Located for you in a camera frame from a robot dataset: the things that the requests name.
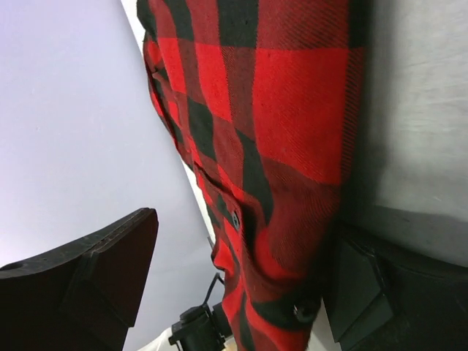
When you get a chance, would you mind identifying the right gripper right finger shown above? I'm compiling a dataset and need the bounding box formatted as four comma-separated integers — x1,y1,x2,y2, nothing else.
324,224,467,351

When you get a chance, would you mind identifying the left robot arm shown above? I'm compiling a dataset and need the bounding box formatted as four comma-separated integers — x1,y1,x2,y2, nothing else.
168,273,233,351

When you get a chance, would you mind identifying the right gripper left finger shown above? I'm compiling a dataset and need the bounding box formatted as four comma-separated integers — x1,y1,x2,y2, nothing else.
1,208,159,350

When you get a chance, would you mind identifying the red black plaid shirt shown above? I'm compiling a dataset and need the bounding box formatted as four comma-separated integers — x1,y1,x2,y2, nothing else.
137,1,371,350

